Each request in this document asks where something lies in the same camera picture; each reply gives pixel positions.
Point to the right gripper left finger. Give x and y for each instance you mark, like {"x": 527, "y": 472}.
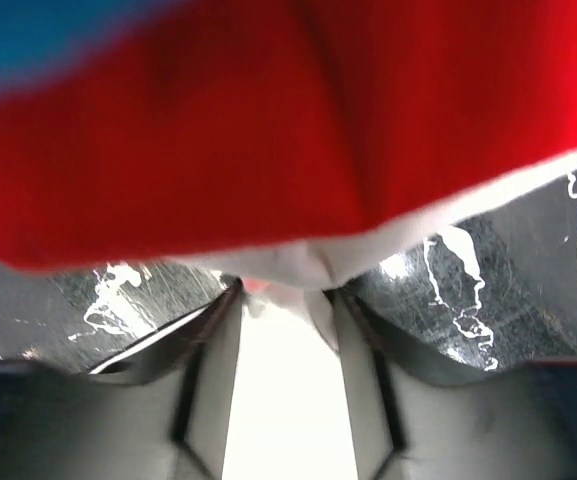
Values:
{"x": 159, "y": 409}

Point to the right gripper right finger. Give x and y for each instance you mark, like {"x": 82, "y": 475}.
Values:
{"x": 417, "y": 414}

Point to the folded blue t shirt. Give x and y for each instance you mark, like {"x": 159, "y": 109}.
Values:
{"x": 40, "y": 38}

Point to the folded cream t shirt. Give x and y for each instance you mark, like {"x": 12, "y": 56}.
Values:
{"x": 318, "y": 264}

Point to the folded red t shirt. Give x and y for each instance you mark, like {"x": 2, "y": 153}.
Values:
{"x": 222, "y": 125}

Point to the white t shirt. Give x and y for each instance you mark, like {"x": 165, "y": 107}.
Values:
{"x": 289, "y": 416}

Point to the folded salmon pink t shirt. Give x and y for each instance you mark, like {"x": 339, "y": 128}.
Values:
{"x": 255, "y": 286}

